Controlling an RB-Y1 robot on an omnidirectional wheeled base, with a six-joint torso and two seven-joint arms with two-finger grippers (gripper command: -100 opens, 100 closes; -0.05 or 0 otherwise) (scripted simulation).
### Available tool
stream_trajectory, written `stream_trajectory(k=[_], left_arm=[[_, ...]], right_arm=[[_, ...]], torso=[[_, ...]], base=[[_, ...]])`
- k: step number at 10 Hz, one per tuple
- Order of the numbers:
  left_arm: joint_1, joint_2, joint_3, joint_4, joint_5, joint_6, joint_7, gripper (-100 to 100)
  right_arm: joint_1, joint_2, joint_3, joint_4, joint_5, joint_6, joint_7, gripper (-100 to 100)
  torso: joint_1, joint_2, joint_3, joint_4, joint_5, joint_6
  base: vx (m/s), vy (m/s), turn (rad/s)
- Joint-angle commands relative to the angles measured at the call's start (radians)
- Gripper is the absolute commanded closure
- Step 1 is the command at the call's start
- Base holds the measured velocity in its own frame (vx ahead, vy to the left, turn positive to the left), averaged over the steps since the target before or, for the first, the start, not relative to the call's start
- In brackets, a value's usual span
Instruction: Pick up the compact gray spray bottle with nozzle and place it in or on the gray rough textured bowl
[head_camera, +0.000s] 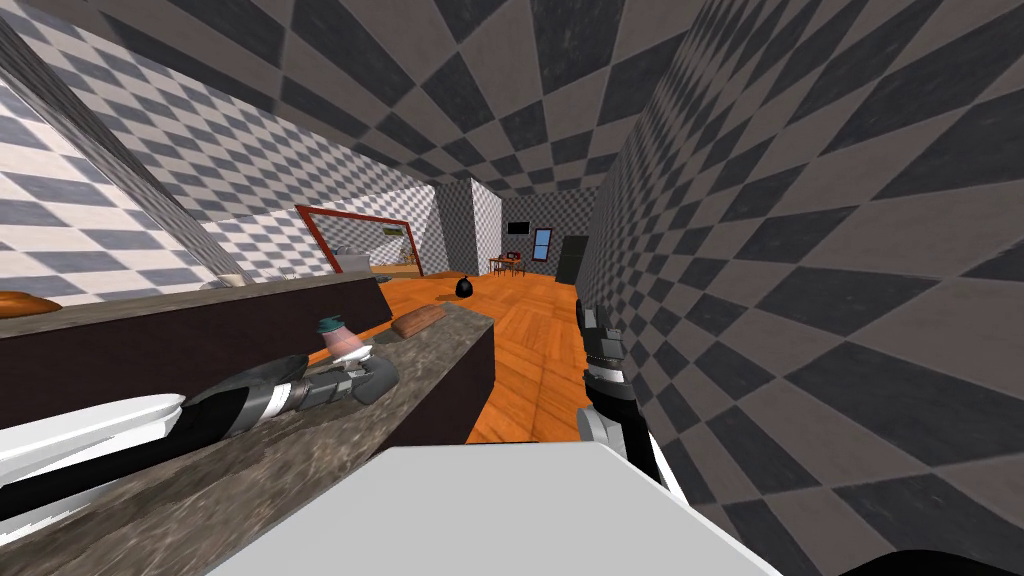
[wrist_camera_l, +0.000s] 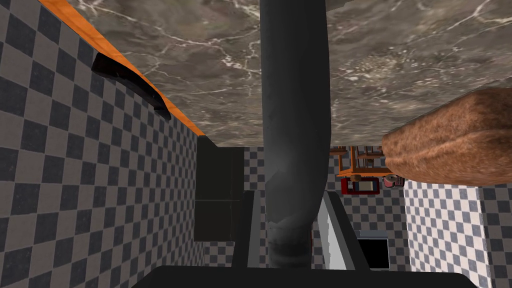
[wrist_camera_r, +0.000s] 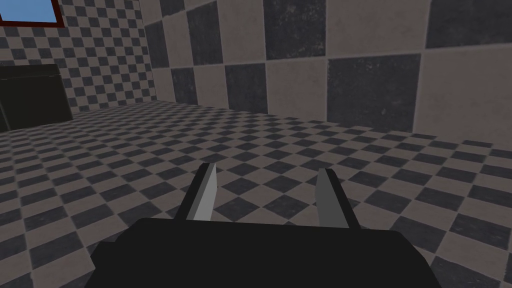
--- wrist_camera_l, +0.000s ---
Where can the dark grey long cylinder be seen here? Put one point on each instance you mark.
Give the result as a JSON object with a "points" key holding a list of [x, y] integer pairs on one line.
{"points": [[296, 120]]}

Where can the brown bread loaf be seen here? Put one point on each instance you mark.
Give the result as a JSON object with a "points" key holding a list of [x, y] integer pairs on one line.
{"points": [[452, 144]]}

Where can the black curved bar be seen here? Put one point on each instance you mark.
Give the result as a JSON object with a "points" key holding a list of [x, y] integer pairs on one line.
{"points": [[128, 80]]}

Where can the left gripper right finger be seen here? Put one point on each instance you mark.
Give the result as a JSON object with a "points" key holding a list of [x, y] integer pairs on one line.
{"points": [[340, 240]]}

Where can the red microwave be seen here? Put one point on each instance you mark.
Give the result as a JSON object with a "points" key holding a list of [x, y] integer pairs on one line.
{"points": [[360, 186]]}

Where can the black tall cabinet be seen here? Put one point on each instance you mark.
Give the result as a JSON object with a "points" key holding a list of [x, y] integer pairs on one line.
{"points": [[218, 188]]}

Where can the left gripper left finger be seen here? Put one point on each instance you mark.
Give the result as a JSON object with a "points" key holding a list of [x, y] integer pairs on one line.
{"points": [[246, 232]]}

